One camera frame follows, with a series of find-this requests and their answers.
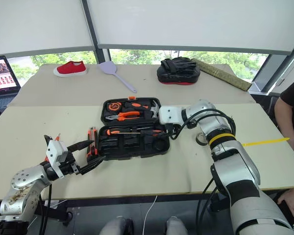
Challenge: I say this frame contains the olive rolled mat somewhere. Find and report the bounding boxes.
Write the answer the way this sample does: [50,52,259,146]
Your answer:
[193,58,252,93]

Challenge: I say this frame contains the claw hammer black orange handle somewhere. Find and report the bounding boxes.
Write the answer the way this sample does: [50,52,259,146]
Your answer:
[123,100,160,120]

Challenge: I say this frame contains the grey rounded shape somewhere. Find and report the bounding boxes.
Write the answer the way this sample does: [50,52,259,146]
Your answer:
[99,216,134,235]
[164,216,188,235]

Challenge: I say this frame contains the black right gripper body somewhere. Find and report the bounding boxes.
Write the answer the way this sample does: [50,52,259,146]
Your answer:
[164,123,181,138]

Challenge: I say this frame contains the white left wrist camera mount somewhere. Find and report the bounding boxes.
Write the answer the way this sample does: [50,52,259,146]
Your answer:
[46,140,69,178]

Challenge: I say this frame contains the thin white cable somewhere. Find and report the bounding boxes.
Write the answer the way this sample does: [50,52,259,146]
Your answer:
[26,199,68,228]

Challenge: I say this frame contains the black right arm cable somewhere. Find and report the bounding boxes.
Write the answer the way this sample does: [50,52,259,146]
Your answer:
[170,109,237,141]

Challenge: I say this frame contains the open laptop computer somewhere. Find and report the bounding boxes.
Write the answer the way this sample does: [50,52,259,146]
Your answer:
[0,55,22,112]

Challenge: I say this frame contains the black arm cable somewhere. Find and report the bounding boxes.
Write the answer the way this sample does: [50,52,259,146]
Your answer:
[170,109,237,141]
[39,134,53,235]

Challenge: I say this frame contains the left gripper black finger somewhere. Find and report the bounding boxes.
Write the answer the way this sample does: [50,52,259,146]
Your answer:
[68,141,95,154]
[78,157,105,175]

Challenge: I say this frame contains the orange black utility knife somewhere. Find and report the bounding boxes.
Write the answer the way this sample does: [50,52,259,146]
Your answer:
[86,126,99,162]

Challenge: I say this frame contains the black plastic tool case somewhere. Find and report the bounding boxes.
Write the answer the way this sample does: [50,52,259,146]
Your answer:
[98,96,171,161]

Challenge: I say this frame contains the orange black tape measure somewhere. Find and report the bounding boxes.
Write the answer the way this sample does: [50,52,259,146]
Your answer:
[107,101,123,112]

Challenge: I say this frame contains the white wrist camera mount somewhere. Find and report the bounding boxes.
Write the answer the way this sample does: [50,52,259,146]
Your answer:
[158,105,187,125]
[46,140,69,178]

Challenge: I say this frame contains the lilac plastic spatula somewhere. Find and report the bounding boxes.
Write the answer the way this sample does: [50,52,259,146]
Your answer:
[98,61,138,94]

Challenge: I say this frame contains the screwdriver orange black slim handle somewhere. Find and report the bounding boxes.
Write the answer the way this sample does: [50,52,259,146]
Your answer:
[106,127,142,136]

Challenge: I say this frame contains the white hanging cable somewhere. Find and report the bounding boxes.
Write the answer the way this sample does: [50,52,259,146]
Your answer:
[142,195,158,235]

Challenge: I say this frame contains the dark window frame post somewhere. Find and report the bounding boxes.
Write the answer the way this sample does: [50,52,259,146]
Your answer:
[82,0,111,65]

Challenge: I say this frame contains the red slip-on shoe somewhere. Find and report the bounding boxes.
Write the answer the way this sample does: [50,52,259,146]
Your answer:
[53,61,88,78]

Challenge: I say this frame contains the yellow cable tie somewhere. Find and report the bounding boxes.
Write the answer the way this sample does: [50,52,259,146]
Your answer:
[209,133,290,148]

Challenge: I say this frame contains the white roller blind narrow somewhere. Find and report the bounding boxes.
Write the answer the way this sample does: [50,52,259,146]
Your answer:
[0,0,95,57]

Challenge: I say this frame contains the white roller blind wide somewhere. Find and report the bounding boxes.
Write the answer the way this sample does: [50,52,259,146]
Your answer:
[87,0,294,56]

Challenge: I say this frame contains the black red boxing pad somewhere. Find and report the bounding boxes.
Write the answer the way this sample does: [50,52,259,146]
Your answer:
[156,57,201,85]

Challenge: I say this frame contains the screwdriver black orange thick handle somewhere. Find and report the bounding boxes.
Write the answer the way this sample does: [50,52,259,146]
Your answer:
[127,126,165,138]

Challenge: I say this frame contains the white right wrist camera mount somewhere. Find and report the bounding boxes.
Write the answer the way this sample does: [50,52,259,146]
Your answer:
[158,105,187,125]

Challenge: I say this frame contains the black table frame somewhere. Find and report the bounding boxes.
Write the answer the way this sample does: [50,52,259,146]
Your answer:
[0,193,232,226]

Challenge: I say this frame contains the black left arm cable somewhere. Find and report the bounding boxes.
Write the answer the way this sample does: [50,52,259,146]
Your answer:
[39,134,53,235]

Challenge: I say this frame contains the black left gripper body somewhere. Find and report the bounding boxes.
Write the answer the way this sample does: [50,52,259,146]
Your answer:
[58,146,80,175]

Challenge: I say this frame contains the orange handled pliers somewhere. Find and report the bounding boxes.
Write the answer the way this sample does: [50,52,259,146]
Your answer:
[105,111,141,122]

